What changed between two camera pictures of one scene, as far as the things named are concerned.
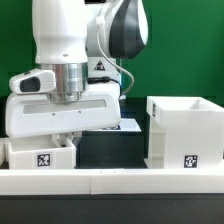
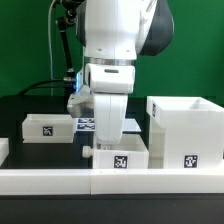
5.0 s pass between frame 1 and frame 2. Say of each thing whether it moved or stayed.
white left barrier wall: stayed
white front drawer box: moved
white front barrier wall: stayed
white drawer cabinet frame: stayed
